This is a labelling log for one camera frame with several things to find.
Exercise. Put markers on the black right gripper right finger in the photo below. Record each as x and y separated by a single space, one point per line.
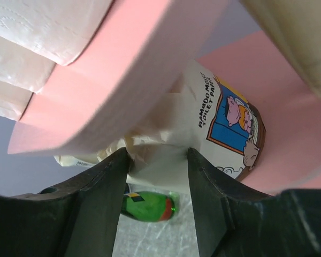
232 219

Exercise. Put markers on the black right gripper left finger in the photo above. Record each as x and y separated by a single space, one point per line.
77 217

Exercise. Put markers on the beige roll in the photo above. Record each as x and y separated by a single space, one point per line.
90 160
201 112

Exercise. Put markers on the white paper towel roll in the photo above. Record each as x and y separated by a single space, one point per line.
58 30
23 68
13 101

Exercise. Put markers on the pink three tier shelf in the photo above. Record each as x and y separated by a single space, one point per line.
140 52

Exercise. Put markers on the green glass bottle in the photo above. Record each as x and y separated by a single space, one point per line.
148 206

